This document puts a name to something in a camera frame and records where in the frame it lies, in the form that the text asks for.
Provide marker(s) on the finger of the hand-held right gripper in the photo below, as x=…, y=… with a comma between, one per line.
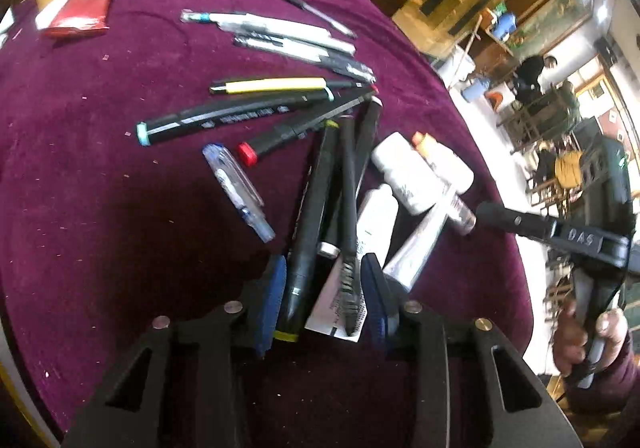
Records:
x=515, y=220

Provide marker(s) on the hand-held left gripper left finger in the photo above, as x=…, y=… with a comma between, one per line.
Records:
x=272, y=298

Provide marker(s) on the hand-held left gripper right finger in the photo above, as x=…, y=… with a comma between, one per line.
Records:
x=377, y=298

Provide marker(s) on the silver printed tube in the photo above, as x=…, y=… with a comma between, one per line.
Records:
x=420, y=243

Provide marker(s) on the black marker yellow cap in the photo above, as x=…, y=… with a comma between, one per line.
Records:
x=310, y=228

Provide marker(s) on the white tube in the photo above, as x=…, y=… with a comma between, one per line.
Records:
x=375, y=218

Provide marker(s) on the white bottle orange cap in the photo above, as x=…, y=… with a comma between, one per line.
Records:
x=450, y=167

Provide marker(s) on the white plastic bottle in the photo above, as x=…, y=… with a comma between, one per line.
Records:
x=405, y=167

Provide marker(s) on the thin black marker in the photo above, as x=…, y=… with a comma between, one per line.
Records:
x=348, y=177

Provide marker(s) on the black marker grey band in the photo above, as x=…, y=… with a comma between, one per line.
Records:
x=367, y=127

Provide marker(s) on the black marker red cap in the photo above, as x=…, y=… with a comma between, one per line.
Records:
x=300, y=125

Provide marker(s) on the black marker teal cap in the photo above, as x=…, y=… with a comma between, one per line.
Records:
x=225, y=115

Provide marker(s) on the person's right forearm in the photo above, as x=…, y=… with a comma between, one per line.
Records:
x=615, y=390

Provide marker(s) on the person's right hand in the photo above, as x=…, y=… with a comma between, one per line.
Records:
x=567, y=343

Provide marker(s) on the wooden chair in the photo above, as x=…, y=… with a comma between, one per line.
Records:
x=540, y=120

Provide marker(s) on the blue bucket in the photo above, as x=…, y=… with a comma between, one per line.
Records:
x=475, y=90

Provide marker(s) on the white bucket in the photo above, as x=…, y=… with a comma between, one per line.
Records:
x=457, y=65

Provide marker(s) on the blue container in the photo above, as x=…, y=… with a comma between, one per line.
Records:
x=505, y=25

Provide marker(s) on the maroon tablecloth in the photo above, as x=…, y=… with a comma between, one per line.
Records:
x=100, y=203

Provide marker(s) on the aquarium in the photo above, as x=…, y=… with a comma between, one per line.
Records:
x=555, y=12

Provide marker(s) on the yellow black pen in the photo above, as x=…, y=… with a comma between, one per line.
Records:
x=270, y=85

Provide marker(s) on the black white pen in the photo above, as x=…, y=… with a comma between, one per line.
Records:
x=285, y=47

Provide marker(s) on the white pen blue end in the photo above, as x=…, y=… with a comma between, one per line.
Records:
x=235, y=20

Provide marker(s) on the black clear gel pen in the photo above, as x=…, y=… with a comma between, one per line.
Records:
x=310, y=10

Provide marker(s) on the red snack packet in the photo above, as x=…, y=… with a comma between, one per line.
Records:
x=85, y=7

